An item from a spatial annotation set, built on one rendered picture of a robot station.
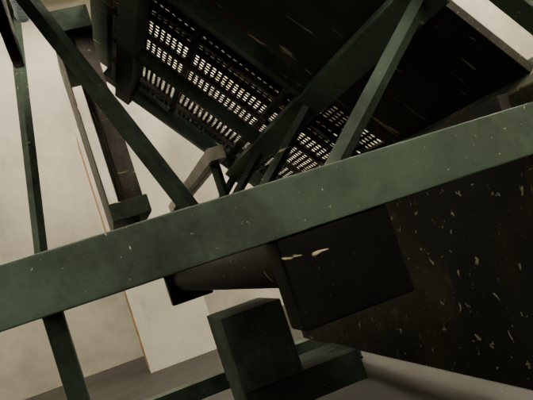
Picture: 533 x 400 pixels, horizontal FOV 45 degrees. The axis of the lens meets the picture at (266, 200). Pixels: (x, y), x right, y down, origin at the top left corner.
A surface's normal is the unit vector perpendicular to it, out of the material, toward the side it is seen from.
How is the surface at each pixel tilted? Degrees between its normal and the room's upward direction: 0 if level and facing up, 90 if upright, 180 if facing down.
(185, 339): 90
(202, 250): 90
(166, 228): 90
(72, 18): 90
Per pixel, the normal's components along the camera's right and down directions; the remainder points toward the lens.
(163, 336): 0.24, -0.14
